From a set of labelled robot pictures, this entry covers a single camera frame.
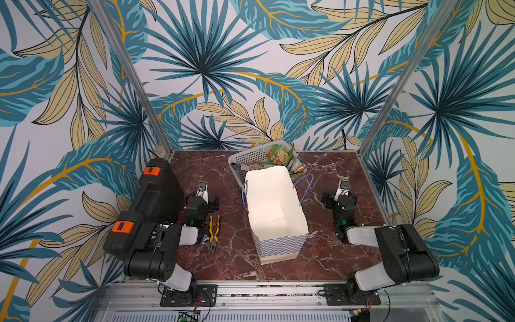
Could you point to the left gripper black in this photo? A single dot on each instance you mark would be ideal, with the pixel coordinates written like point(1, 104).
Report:
point(212, 205)

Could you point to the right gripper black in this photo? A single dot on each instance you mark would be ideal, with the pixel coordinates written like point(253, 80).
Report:
point(328, 198)

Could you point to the white blue checkered paper bag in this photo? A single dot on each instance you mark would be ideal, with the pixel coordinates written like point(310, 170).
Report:
point(275, 212)

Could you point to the grey plastic basket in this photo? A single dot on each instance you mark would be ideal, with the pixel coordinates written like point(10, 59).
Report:
point(256, 154)

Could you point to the green orange soup packet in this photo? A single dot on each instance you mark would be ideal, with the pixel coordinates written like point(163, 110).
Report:
point(278, 155)

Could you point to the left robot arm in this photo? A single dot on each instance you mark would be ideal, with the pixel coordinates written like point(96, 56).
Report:
point(153, 254)

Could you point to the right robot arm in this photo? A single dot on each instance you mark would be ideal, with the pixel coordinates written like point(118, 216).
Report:
point(404, 255)

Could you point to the yellow black pliers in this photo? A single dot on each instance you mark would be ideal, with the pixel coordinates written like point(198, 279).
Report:
point(214, 229)

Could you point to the black tool case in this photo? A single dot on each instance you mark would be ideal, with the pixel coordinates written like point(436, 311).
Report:
point(159, 200)

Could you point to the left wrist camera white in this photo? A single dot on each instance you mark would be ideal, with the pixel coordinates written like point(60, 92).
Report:
point(202, 191)

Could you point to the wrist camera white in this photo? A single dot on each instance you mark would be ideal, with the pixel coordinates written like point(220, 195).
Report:
point(343, 189)
point(202, 191)

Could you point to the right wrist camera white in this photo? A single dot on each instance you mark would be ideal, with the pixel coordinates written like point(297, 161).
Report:
point(343, 189)

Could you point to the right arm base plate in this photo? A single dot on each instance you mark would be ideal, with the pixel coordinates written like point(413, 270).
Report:
point(349, 295)

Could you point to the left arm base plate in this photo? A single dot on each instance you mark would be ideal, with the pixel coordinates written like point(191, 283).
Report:
point(202, 295)

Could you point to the left aluminium corner post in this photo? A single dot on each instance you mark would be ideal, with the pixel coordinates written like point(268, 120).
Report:
point(108, 25)

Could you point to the aluminium corner post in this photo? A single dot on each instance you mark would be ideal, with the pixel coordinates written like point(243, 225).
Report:
point(108, 25)
point(420, 50)

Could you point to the aluminium front rail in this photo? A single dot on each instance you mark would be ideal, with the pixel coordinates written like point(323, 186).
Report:
point(233, 295)

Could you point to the right aluminium corner post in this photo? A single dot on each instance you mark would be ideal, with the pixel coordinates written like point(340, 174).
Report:
point(420, 50)

